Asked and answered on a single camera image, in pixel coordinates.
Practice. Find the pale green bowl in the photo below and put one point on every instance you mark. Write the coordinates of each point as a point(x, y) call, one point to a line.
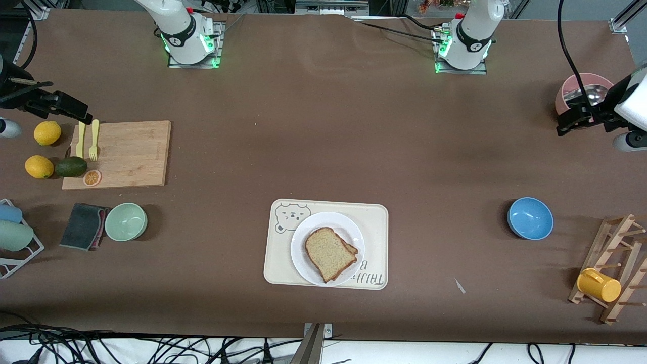
point(126, 222)

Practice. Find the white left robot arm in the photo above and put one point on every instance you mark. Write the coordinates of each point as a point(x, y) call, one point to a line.
point(470, 45)

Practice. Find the grey metal table bracket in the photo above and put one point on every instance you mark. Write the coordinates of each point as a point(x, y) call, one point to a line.
point(313, 346)

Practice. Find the yellow mug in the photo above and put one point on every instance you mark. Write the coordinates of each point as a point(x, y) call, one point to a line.
point(599, 285)

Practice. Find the yellow plastic knife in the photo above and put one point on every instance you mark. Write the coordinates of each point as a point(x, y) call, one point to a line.
point(81, 139)

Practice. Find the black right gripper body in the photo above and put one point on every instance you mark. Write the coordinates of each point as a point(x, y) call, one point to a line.
point(15, 94)

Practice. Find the grey metal box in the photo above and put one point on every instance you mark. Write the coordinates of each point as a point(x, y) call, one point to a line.
point(331, 7)

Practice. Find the wooden cutting board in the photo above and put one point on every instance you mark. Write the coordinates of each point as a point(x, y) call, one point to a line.
point(126, 156)

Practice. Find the cream tray with bear print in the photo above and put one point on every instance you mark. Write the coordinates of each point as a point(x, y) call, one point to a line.
point(275, 263)

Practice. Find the dark green avocado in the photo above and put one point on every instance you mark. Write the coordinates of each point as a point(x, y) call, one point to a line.
point(71, 167)

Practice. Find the wooden mug rack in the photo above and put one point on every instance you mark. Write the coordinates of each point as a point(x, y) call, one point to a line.
point(609, 237)

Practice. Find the metal spoon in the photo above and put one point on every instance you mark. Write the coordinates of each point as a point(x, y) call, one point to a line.
point(581, 95)

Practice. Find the brown sandwich top bread slice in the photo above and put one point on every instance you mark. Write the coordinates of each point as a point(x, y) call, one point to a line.
point(328, 255)

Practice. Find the small white paper scrap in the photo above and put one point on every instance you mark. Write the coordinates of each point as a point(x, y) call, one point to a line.
point(459, 285)

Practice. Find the white round plate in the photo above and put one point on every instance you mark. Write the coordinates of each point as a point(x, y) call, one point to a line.
point(323, 222)

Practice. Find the light blue cup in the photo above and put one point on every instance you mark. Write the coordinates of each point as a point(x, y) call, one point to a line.
point(10, 213)

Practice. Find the aluminium frame corner bracket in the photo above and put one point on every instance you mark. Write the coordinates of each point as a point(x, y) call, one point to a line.
point(39, 13)
point(619, 26)

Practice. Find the brown bread slice under egg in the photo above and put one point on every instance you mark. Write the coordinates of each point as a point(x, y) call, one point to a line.
point(352, 248)

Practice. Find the pink ribbed bowl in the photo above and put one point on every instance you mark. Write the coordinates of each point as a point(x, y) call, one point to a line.
point(568, 91)

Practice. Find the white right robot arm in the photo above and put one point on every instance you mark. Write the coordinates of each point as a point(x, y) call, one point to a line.
point(177, 35)

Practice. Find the dark grey folded cloth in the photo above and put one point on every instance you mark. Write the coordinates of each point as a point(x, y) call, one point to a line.
point(81, 226)

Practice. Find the blue bowl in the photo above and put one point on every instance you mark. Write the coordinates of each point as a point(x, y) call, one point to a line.
point(530, 218)

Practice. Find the yellow lemon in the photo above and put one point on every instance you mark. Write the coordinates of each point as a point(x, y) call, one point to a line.
point(47, 133)
point(39, 167)

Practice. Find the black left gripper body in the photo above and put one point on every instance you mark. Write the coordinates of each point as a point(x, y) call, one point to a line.
point(599, 112)

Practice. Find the yellow plastic fork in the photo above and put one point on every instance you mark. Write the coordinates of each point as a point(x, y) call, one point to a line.
point(93, 144)

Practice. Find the orange slice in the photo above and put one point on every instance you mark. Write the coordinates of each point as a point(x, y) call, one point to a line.
point(92, 178)

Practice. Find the pale green cup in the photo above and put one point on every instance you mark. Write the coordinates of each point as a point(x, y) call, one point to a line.
point(15, 236)

